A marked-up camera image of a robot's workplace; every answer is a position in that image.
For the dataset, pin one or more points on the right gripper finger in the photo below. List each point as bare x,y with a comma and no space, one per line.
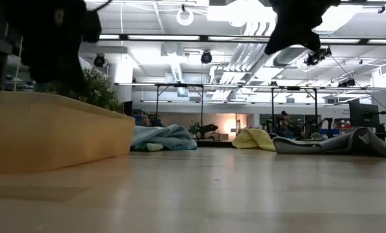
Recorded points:
282,40
309,39

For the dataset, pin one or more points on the person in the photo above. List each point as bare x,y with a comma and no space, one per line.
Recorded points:
145,120
286,124

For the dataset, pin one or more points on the black hanging ceiling camera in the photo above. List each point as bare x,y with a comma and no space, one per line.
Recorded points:
99,61
206,57

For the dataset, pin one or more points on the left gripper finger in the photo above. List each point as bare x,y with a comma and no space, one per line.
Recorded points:
60,74

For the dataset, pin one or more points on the small artificial green plant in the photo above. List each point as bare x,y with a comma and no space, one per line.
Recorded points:
102,94

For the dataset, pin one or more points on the orange translucent plastic bin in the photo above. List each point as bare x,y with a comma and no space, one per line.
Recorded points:
57,136

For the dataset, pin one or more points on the light blue microfiber towel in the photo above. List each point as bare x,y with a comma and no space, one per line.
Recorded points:
170,137

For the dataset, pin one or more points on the yellow microfiber towel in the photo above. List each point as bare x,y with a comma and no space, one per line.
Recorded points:
254,139

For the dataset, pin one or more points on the grey microfiber towel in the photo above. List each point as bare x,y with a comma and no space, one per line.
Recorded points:
342,145

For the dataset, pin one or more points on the black aluminium table frame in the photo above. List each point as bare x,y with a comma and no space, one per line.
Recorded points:
215,144

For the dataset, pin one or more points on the long ceiling light strip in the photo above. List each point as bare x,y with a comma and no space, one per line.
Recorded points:
164,37

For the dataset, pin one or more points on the light green microfiber towel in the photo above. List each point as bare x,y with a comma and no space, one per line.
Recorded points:
152,147

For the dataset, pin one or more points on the black overhead camera rig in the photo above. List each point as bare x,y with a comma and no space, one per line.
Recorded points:
346,83
314,59

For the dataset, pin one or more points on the cardboard box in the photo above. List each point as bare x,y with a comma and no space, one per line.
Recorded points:
220,136

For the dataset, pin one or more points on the black background workstation frame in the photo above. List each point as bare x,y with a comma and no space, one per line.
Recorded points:
180,85
293,88

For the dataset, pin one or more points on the small black box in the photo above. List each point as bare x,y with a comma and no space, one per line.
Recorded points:
127,108

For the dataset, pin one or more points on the black computer monitor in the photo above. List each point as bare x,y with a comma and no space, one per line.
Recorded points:
363,115

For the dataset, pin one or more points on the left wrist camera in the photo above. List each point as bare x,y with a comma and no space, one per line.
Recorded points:
92,27

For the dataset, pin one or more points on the background black robot arm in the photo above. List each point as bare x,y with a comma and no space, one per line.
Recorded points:
325,124
206,127

